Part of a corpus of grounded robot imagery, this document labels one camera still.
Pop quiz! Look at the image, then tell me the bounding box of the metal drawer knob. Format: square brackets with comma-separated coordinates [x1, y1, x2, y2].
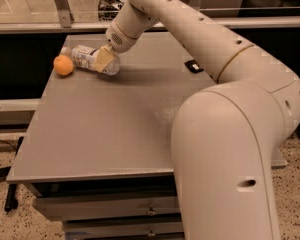
[146, 206, 157, 216]
[147, 229, 156, 238]

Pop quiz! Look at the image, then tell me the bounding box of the grey drawer cabinet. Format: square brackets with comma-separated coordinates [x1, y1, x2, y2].
[6, 29, 288, 240]

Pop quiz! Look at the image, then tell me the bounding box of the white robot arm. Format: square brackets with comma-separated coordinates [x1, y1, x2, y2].
[106, 0, 300, 240]

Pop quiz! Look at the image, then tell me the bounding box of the lower grey drawer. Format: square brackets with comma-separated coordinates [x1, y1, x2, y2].
[63, 214, 184, 240]

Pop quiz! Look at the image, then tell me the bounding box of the metal drawer knob upper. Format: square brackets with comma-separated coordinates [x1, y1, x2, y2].
[146, 206, 157, 216]

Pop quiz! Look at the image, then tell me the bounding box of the metal drawer knob lower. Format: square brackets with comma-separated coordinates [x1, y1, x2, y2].
[147, 229, 156, 238]

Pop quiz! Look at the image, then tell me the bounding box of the black snack bar wrapper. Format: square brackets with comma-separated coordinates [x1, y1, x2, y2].
[185, 60, 203, 73]

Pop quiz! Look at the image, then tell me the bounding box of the black stand leg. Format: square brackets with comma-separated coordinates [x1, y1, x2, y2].
[0, 136, 24, 213]

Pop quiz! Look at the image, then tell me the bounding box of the black cable on floor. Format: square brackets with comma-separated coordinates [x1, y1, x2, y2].
[0, 131, 18, 152]

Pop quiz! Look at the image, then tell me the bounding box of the metal window rail frame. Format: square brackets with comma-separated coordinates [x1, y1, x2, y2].
[0, 0, 300, 34]

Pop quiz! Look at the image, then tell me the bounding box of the grey drawer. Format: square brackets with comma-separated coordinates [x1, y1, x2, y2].
[33, 191, 180, 221]
[63, 214, 184, 240]

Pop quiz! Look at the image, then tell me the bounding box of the upper grey drawer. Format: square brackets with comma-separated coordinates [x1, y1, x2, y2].
[33, 191, 180, 221]

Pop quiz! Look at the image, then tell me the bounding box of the black white background robot base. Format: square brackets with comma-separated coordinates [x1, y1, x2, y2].
[97, 0, 124, 21]

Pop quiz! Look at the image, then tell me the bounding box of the orange fruit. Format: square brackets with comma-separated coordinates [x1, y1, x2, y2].
[53, 55, 74, 76]

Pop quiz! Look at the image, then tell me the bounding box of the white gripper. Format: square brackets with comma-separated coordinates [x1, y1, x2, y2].
[93, 19, 138, 73]

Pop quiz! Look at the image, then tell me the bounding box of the blue label plastic water bottle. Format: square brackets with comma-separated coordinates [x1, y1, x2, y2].
[61, 45, 120, 76]

